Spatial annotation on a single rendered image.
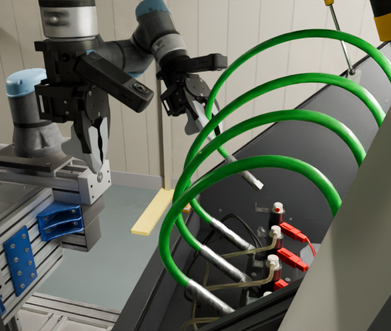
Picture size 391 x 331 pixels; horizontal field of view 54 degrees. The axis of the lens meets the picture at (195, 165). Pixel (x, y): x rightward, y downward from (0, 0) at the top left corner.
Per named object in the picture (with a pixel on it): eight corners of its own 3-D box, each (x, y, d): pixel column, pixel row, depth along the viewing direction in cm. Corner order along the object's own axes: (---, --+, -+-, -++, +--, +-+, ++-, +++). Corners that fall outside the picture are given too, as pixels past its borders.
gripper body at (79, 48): (66, 110, 64) (55, 35, 59) (114, 113, 62) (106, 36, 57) (39, 124, 58) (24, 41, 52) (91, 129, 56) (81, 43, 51)
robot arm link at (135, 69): (98, 59, 94) (115, 28, 86) (133, 54, 102) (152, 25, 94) (114, 85, 93) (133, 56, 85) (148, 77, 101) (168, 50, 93)
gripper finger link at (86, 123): (91, 145, 62) (84, 92, 58) (100, 146, 61) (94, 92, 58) (75, 156, 57) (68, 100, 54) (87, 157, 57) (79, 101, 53)
